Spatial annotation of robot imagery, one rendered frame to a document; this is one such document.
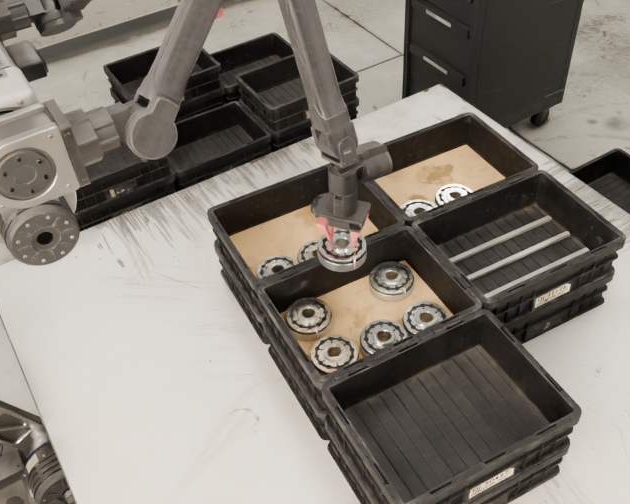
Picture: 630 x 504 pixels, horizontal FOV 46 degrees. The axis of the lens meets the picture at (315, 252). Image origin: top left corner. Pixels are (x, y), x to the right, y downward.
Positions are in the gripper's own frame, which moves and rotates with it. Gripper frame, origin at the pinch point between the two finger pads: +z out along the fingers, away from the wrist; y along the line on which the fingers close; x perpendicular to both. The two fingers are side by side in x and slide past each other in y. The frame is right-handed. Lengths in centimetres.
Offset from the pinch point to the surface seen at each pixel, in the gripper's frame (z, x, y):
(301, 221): 21.8, -24.5, 19.3
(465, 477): 12, 38, -35
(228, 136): 68, -109, 84
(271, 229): 22.0, -19.4, 25.7
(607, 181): 75, -135, -62
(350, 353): 17.9, 14.6, -6.6
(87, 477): 36, 51, 40
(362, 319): 21.1, 2.4, -5.6
